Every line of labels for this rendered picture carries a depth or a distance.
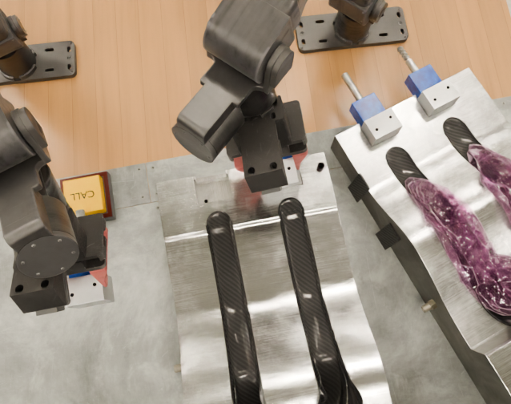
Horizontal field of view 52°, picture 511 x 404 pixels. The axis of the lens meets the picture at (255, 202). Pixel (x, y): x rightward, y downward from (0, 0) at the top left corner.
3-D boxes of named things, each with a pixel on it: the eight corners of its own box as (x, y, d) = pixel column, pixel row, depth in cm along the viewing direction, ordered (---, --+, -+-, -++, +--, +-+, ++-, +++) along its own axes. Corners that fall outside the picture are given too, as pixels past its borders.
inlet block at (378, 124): (328, 88, 89) (333, 72, 83) (353, 75, 89) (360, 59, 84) (368, 151, 86) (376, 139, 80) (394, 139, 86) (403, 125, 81)
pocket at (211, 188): (195, 183, 82) (192, 175, 78) (228, 176, 82) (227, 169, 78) (199, 210, 81) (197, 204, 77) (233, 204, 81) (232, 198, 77)
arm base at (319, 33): (421, 16, 87) (412, -20, 88) (302, 28, 86) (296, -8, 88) (408, 42, 94) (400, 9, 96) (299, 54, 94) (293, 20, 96)
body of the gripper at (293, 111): (308, 147, 65) (298, 108, 59) (231, 165, 67) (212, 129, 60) (301, 108, 68) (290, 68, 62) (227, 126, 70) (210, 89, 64)
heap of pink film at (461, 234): (392, 186, 81) (405, 171, 73) (486, 136, 83) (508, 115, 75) (487, 337, 75) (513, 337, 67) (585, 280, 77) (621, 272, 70)
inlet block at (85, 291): (68, 217, 75) (54, 209, 69) (102, 211, 75) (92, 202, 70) (78, 309, 72) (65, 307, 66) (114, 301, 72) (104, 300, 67)
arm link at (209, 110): (227, 178, 58) (226, 130, 47) (166, 137, 59) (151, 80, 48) (285, 105, 61) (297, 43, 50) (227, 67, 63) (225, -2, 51)
